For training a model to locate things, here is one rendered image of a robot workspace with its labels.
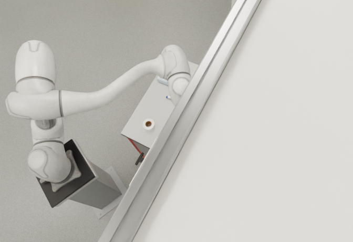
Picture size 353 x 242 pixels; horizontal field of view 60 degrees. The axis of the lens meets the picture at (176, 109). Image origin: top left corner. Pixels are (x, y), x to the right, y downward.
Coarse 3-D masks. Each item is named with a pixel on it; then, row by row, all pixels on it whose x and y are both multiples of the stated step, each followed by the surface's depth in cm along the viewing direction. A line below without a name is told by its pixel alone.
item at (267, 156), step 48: (288, 0) 60; (336, 0) 59; (240, 48) 57; (288, 48) 56; (336, 48) 55; (240, 96) 53; (288, 96) 52; (336, 96) 51; (192, 144) 50; (240, 144) 49; (288, 144) 49; (336, 144) 48; (192, 192) 47; (240, 192) 47; (288, 192) 46; (336, 192) 45; (144, 240) 45; (192, 240) 45; (240, 240) 44; (288, 240) 43; (336, 240) 43
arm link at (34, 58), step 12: (24, 48) 114; (36, 48) 114; (48, 48) 119; (24, 60) 111; (36, 60) 111; (48, 60) 115; (24, 72) 109; (36, 72) 109; (48, 72) 113; (36, 120) 150; (48, 120) 149; (60, 120) 162; (36, 132) 157; (48, 132) 157; (60, 132) 164
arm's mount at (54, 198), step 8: (64, 144) 182; (72, 144) 181; (72, 152) 180; (80, 160) 177; (80, 168) 175; (88, 168) 174; (88, 176) 172; (40, 184) 175; (48, 184) 174; (72, 184) 172; (80, 184) 171; (48, 192) 172; (56, 192) 172; (64, 192) 171; (72, 192) 170; (48, 200) 171; (56, 200) 170
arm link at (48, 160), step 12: (36, 144) 160; (48, 144) 159; (60, 144) 164; (36, 156) 152; (48, 156) 152; (60, 156) 160; (36, 168) 150; (48, 168) 152; (60, 168) 159; (48, 180) 160; (60, 180) 166
